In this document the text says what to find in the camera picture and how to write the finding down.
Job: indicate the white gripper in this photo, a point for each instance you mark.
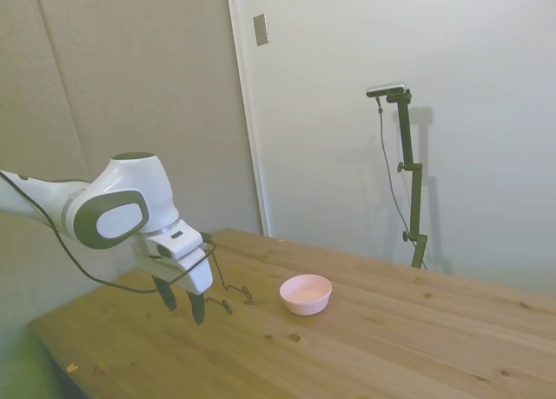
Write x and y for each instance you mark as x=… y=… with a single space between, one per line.
x=195 y=277

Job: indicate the pink plastic bowl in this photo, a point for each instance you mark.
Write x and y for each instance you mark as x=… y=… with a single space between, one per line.
x=304 y=303

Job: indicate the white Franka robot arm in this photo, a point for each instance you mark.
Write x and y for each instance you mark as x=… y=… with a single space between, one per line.
x=130 y=177

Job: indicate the white door frame trim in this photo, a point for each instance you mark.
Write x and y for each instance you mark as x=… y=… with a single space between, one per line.
x=247 y=112

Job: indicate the black articulated camera stand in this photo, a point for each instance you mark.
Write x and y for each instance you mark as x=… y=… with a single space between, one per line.
x=417 y=199

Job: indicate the grey wall switch plate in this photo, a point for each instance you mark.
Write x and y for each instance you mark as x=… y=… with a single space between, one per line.
x=260 y=29

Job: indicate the grey bar-shaped camera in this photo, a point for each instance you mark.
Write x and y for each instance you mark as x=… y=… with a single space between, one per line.
x=386 y=89

